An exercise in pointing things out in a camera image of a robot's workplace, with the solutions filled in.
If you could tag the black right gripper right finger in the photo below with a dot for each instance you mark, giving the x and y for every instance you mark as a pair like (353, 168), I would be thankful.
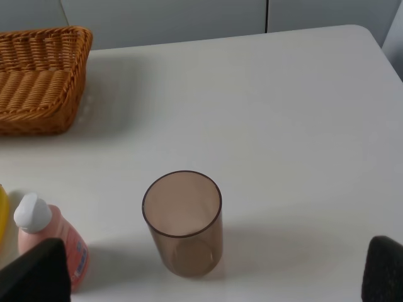
(382, 277)

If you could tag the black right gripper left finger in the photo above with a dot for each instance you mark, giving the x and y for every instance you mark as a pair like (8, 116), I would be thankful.
(40, 274)

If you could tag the yellow banana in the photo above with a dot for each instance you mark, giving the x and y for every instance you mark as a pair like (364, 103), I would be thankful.
(4, 212)

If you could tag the brown wicker basket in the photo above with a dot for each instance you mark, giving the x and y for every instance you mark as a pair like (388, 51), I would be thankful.
(43, 75)

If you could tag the pink bottle with white cap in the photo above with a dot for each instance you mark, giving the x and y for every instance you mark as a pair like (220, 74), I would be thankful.
(36, 221)

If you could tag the brown translucent plastic cup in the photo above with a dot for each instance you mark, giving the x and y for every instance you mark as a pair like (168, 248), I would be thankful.
(183, 210)

